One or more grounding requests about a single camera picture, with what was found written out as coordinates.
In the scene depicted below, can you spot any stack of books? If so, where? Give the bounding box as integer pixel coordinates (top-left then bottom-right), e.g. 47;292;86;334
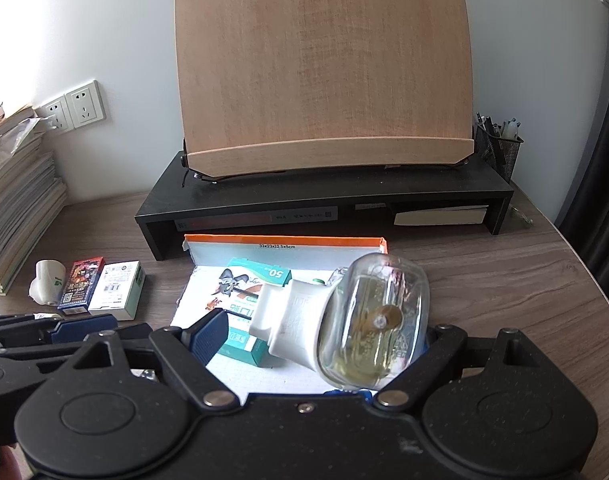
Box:
0;105;68;297

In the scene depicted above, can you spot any green cartoon plaster box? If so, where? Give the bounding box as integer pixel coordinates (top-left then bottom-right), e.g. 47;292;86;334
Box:
219;257;292;368

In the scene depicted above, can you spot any white wall socket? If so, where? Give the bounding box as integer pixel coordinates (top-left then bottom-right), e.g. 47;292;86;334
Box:
64;79;106;128
34;94;72;136

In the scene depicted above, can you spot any black monitor riser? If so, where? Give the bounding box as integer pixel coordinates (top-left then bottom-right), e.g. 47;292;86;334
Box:
135;152;515;262

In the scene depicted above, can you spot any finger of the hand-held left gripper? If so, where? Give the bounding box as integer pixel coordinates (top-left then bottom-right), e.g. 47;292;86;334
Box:
0;312;119;346
0;323;152;361

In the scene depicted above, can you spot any colourful card pack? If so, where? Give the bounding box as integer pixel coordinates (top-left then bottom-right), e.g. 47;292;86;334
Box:
58;256;105;310

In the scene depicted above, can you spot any small white carton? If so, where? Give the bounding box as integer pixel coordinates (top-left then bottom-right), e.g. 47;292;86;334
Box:
88;260;146;321

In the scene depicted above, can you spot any pile of crumpled papers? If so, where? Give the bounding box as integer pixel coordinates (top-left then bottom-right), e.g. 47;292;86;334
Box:
0;102;48;156

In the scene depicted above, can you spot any black mesh pen holder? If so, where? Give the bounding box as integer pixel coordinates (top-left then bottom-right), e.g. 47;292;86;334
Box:
474;121;525;184

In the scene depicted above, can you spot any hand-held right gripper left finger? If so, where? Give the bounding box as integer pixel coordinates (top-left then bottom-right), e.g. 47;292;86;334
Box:
59;308;240;408

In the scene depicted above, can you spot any wooden book stand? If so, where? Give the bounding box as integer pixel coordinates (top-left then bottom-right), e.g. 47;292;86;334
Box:
174;0;476;179

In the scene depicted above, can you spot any cream notepad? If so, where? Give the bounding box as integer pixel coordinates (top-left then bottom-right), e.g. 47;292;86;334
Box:
393;204;489;227

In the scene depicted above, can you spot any white heater with liquid bottle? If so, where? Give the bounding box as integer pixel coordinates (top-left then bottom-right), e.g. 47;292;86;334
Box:
248;253;431;391

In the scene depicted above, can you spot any white plug-in heater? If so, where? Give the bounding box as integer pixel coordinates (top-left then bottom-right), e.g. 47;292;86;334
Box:
28;259;66;305

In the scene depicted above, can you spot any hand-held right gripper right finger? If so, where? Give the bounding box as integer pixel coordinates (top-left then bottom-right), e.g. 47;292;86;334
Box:
373;325;550;408

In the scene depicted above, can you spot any orange and white cardboard box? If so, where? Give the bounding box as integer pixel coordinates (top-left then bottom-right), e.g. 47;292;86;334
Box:
172;232;389;396

